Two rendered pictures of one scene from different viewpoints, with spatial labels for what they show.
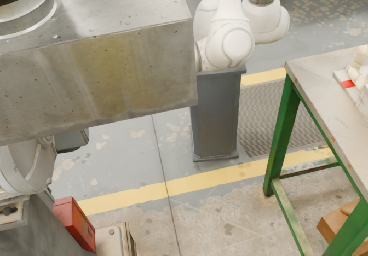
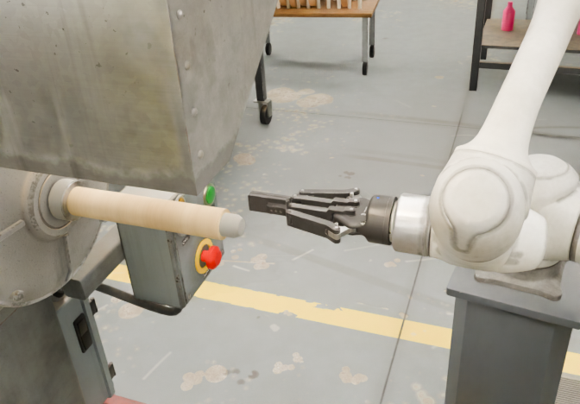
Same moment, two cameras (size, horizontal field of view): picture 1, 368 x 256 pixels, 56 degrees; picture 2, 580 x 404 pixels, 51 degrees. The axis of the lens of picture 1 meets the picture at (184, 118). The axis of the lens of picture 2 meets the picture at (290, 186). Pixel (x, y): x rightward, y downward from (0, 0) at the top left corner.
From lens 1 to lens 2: 0.29 m
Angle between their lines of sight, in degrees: 29
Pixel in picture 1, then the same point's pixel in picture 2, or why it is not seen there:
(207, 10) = not seen: hidden behind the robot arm
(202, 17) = not seen: hidden behind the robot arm
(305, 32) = not seen: outside the picture
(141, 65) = (81, 58)
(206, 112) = (477, 382)
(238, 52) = (470, 215)
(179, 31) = not seen: outside the picture
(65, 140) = (149, 284)
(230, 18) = (487, 151)
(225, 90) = (526, 350)
